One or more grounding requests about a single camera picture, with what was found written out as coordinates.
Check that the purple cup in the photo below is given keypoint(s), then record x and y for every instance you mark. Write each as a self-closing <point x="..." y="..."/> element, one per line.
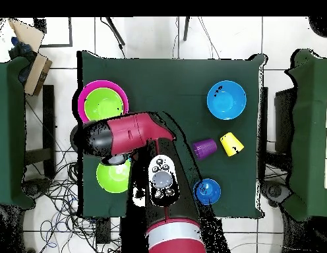
<point x="205" y="149"/>

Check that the yellow cup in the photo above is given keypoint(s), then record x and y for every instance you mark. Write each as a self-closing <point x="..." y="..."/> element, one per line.
<point x="230" y="144"/>

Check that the green bowl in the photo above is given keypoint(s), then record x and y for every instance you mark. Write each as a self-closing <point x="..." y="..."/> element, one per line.
<point x="104" y="104"/>
<point x="113" y="179"/>

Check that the light blue bowl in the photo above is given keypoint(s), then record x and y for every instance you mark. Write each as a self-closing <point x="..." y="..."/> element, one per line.
<point x="226" y="100"/>

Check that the pink bowl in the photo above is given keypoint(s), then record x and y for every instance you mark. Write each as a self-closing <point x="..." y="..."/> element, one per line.
<point x="81" y="102"/>

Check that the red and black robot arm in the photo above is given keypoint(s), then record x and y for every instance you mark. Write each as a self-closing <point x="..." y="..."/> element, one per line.
<point x="129" y="134"/>

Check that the dark green table cloth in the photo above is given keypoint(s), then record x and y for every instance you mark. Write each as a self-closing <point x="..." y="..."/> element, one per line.
<point x="179" y="76"/>

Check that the small dark blue bowl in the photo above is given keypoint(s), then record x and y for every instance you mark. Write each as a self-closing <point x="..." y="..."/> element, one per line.
<point x="209" y="191"/>

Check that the black tripod leg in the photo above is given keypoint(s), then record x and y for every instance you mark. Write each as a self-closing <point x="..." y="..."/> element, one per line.
<point x="116" y="33"/>
<point x="186" y="29"/>

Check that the black metal stand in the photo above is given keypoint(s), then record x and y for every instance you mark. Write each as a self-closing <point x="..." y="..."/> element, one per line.
<point x="48" y="118"/>
<point x="283" y="118"/>

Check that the brown cardboard box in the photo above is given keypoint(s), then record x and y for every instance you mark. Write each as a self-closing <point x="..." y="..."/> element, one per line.
<point x="37" y="75"/>

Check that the green cloth side table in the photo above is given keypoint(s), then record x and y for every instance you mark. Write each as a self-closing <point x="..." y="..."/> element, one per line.
<point x="9" y="131"/>
<point x="311" y="118"/>

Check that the brown cardboard sheet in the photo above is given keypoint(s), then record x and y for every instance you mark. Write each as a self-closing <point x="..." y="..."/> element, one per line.
<point x="27" y="34"/>

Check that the black pedestal leg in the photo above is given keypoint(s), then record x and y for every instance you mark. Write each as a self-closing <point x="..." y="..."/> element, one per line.
<point x="275" y="192"/>
<point x="37" y="187"/>

